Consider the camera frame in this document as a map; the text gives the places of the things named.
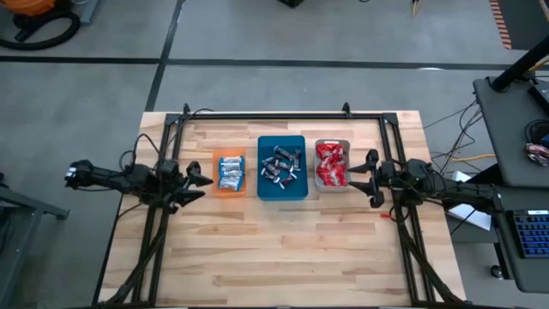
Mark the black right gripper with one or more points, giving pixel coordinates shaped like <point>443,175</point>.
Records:
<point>392,178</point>

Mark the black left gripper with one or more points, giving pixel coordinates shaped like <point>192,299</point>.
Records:
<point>171,186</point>

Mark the red candy wrapper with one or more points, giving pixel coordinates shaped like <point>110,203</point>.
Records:
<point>323,149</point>
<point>339,173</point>
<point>323,173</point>
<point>339,163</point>
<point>337,150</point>
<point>332,182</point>
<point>326,161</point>

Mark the brown Hershey's candy bar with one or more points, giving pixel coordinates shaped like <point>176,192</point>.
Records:
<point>282,165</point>
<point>288,180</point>
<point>275,173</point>
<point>297,158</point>
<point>283,151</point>
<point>268,162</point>

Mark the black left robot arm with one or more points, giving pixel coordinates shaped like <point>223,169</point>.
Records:
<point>107,178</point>

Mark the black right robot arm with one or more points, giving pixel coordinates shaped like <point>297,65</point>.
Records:
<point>454,191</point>

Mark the candy bag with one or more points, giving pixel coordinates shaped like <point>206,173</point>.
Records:
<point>538,153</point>

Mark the orange plastic bin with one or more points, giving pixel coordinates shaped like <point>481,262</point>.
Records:
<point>229,194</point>

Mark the small red tag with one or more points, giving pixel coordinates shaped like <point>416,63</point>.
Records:
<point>386,216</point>

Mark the grey plastic bin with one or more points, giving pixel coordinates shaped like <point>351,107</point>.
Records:
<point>332,141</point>

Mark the blue plastic bin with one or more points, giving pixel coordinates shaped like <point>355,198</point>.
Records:
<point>281,195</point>

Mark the white paper sheet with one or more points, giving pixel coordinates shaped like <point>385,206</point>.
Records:
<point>472,216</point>

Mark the dark grey desk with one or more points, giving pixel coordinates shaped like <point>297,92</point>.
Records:
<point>504,257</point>
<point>506,129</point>

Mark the black caster wheel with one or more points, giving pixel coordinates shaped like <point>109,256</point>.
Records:
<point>496,271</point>

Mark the backlit black keyboard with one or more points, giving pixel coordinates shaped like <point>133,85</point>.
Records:
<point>532,234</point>

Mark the grey metal cart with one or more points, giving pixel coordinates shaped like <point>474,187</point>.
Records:
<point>21,214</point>

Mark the black pole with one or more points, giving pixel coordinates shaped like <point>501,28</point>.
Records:
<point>521,64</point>

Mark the black object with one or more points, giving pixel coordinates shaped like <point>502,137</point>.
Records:
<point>291,2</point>

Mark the black floor mat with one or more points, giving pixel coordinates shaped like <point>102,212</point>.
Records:
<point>529,23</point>

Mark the orange vacuum cleaner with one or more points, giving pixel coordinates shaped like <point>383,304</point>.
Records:
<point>32,6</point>

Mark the black aluminium table frame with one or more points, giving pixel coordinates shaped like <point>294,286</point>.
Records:
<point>279,116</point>

